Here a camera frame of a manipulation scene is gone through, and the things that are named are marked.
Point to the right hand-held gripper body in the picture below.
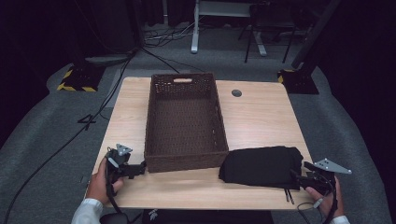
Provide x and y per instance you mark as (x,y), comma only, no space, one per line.
(327,174)

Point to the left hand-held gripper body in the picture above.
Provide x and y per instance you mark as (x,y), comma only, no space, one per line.
(120,157)

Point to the black cloth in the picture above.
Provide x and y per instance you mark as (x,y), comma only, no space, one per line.
(258,166)

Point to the brown woven basket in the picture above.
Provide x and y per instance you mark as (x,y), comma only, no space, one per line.
(186,124)

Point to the person's right hand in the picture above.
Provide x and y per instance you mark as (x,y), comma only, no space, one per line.
(328,202)

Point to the person's left hand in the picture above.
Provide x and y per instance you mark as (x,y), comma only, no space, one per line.
(99,183)

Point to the black stand base hazard tape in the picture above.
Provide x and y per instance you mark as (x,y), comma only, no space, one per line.
(81,79)
(300,81)

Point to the grey round table grommet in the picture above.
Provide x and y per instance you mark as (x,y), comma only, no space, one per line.
(236,93)

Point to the black metal chair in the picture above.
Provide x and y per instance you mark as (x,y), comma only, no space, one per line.
(267,25)

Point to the white desk frame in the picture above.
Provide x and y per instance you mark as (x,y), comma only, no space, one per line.
(218,9)

